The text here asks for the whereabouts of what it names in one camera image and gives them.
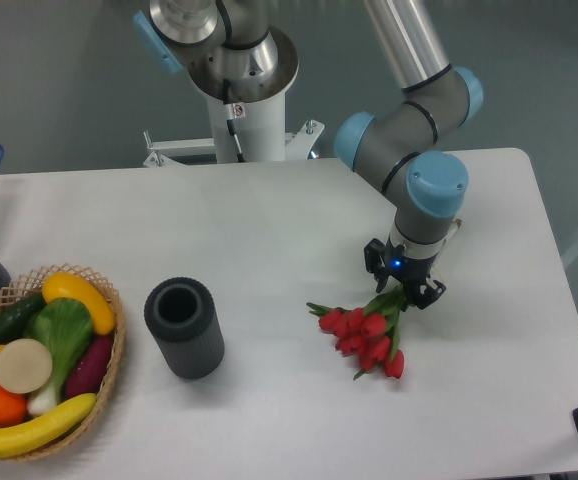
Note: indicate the green cucumber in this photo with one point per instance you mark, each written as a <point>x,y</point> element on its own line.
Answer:
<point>14,318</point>

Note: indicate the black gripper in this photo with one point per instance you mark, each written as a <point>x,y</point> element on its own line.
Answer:
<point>408,267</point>

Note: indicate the purple sweet potato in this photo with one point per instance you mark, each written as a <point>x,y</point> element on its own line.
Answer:
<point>90,370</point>

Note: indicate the beige round disc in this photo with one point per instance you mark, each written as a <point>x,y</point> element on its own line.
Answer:
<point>25,366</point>

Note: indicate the dark grey ribbed vase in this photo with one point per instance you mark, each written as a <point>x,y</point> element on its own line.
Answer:
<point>181,316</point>

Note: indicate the green bok choy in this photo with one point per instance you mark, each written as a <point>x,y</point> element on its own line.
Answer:
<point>65,328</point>

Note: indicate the yellow banana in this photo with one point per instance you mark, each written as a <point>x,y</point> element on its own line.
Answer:
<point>40,431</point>

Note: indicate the woven wicker basket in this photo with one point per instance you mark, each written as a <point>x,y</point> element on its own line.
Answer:
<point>32,282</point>

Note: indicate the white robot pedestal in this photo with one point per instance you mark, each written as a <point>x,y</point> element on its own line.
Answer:
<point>242,133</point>

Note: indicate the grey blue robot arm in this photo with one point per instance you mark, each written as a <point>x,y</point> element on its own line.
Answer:
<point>243,66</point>

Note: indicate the red tulip bouquet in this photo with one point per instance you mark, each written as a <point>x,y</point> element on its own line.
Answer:
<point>369,333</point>

